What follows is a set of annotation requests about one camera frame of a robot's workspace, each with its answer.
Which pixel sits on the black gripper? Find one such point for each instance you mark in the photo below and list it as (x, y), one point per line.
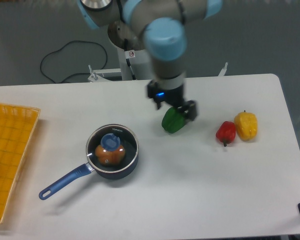
(173, 97)

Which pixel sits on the glass pot lid blue knob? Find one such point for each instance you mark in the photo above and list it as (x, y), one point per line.
(110, 137)

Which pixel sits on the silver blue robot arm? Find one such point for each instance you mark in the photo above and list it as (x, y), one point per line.
(159, 26)

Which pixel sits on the green bell pepper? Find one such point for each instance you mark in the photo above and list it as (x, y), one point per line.
(173, 120)

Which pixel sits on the red bell pepper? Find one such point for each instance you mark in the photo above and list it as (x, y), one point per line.
(226, 133)

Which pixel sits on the yellow bell pepper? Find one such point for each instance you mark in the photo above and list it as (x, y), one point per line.
(246, 125)

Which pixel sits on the orange bread roll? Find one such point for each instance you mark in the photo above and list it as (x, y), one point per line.
(110, 158)

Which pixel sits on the yellow woven basket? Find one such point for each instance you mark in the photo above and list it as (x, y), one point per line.
(17, 124)

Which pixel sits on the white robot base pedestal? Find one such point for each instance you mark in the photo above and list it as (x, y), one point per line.
(134, 60)

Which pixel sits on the white bracket right side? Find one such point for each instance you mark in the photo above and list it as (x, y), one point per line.
(223, 70)

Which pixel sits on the black saucepan blue handle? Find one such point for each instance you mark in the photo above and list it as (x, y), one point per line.
(76, 173)

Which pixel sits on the white metal mounting bracket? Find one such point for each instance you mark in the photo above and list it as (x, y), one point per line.
(104, 75)

